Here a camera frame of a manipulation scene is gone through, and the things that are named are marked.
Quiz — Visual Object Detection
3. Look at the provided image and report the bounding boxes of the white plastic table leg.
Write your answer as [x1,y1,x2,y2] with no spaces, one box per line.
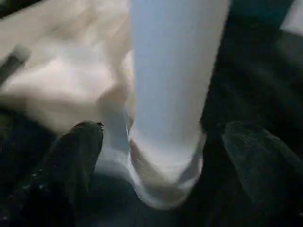
[97,0,232,211]

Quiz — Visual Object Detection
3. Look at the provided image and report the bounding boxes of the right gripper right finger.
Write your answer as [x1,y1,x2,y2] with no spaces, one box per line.
[208,120,303,227]

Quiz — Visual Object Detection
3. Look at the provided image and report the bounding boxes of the white plastic table top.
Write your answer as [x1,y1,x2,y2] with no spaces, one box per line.
[0,0,137,133]

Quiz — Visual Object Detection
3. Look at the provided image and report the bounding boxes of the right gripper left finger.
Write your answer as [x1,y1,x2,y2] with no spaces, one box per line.
[20,120,105,227]

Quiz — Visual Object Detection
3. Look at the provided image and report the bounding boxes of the black mat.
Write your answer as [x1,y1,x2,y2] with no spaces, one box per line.
[0,0,303,227]

